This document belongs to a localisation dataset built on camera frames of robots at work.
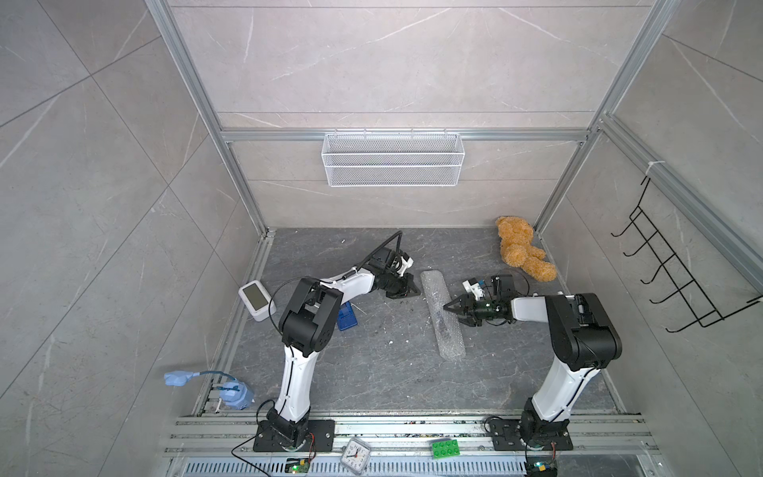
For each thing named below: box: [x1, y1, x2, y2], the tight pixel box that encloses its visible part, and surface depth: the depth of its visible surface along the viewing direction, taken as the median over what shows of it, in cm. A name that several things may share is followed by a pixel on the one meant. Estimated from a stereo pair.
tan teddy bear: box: [495, 215, 558, 283], surface depth 103 cm
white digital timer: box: [238, 280, 278, 322], surface depth 98 cm
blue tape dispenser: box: [336, 301, 359, 331], surface depth 92 cm
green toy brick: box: [431, 439, 461, 460], surface depth 70 cm
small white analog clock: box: [339, 437, 372, 476], surface depth 70 cm
